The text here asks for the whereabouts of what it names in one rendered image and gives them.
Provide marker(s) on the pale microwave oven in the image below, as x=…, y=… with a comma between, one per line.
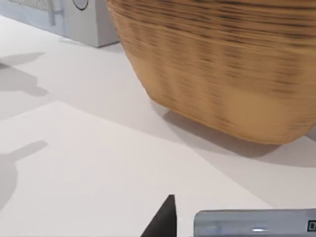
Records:
x=89, y=19

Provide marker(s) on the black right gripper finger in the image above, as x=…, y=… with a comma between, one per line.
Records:
x=166, y=219

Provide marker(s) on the woven wicker basket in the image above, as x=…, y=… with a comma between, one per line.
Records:
x=222, y=74

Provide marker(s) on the grey rectangular box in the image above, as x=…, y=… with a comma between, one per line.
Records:
x=254, y=223

